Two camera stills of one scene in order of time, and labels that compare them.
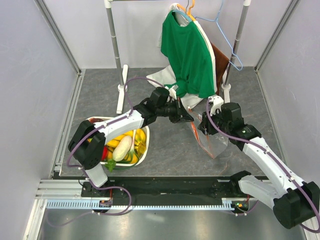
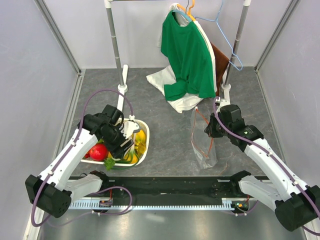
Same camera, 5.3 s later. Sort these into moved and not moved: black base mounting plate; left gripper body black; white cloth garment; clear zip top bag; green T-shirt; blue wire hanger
Moved: clear zip top bag; left gripper body black
Not moved: black base mounting plate; blue wire hanger; white cloth garment; green T-shirt
